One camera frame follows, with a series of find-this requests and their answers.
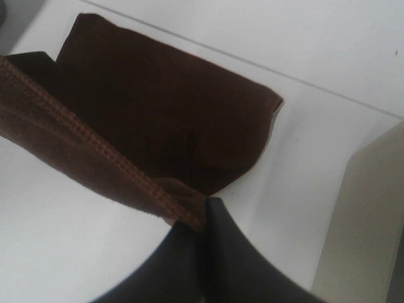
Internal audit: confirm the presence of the beige plastic bin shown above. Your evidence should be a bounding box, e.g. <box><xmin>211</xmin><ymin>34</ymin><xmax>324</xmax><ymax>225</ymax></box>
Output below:
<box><xmin>312</xmin><ymin>123</ymin><xmax>403</xmax><ymax>302</ymax></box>

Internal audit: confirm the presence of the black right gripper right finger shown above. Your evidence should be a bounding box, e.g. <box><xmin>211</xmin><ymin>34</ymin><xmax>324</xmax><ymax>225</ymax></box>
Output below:
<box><xmin>203</xmin><ymin>198</ymin><xmax>322</xmax><ymax>302</ymax></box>

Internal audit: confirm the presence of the brown towel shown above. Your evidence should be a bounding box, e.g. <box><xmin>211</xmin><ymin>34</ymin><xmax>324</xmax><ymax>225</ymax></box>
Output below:
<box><xmin>1</xmin><ymin>14</ymin><xmax>283</xmax><ymax>232</ymax></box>

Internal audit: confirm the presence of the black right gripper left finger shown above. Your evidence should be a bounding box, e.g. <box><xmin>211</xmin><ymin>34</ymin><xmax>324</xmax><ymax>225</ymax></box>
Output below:
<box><xmin>94</xmin><ymin>222</ymin><xmax>203</xmax><ymax>302</ymax></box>

